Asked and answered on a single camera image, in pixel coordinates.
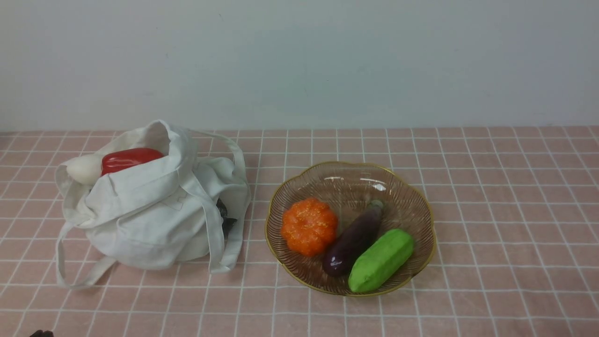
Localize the white radish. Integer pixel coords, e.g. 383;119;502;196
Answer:
65;154;102;186

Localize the white canvas tote bag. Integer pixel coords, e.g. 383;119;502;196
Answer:
54;120;252;289

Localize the orange pumpkin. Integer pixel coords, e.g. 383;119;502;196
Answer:
280;197;339;257

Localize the amber glass bowl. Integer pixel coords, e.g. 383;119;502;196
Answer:
264;161;437;297

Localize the purple eggplant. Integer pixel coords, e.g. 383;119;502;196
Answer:
322;200;384;277

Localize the green cucumber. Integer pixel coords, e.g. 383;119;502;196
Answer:
348;229;415;293

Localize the red bell pepper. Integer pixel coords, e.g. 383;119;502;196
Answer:
101;147;164;176

